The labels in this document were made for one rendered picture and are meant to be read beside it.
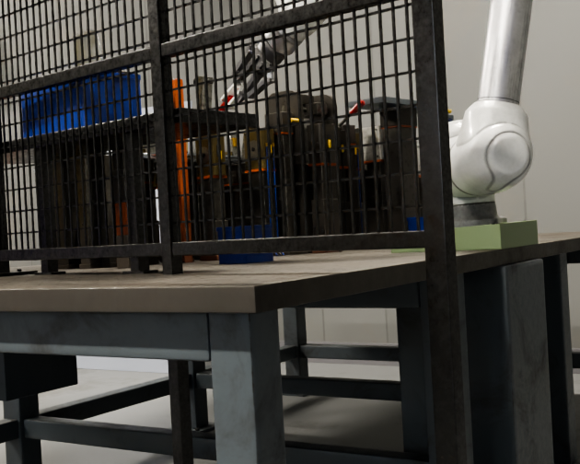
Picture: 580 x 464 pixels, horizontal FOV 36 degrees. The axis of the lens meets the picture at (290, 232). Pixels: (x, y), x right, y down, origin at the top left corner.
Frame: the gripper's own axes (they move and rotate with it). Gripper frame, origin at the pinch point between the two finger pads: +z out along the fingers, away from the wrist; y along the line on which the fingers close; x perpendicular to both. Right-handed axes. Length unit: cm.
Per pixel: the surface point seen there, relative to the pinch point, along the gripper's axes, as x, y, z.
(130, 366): -149, 39, 262
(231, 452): 79, -99, -22
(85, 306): 87, -66, -14
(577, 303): -238, -62, 51
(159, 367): -153, 27, 244
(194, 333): 80, -81, -27
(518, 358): -26, -97, -17
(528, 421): -31, -110, -7
